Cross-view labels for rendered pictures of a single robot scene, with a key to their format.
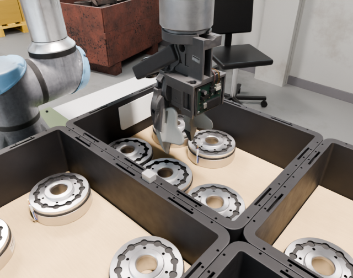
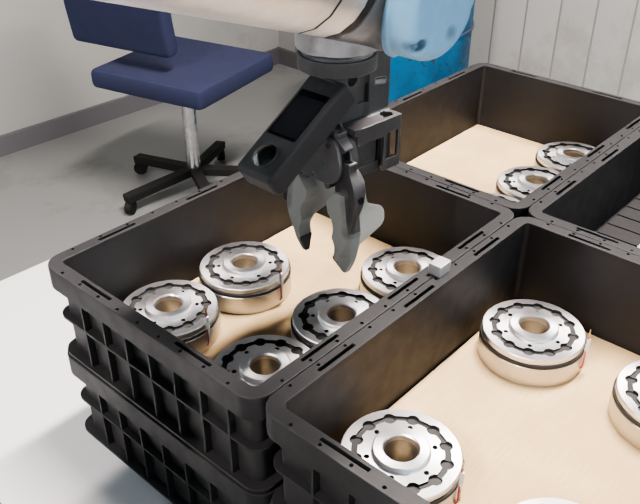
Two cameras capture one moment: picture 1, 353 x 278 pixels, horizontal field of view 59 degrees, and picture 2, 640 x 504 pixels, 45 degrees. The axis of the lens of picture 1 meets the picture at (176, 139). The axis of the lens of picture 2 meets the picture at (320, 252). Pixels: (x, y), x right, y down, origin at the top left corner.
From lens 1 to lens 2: 82 cm
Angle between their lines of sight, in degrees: 73
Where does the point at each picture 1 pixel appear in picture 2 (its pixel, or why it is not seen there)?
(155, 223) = (460, 321)
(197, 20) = not seen: hidden behind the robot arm
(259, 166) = (287, 242)
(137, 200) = (439, 321)
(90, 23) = not seen: outside the picture
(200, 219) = (507, 232)
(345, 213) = not seen: hidden behind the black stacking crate
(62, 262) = (532, 447)
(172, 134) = (367, 220)
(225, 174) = (306, 276)
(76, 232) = (467, 442)
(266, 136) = (265, 198)
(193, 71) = (377, 100)
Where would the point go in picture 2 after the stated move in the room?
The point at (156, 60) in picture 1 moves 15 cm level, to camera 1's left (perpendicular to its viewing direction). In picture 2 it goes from (325, 126) to (326, 212)
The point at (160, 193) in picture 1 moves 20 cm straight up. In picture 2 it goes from (469, 261) to (493, 60)
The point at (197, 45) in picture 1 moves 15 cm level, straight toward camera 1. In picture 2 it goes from (382, 59) to (551, 62)
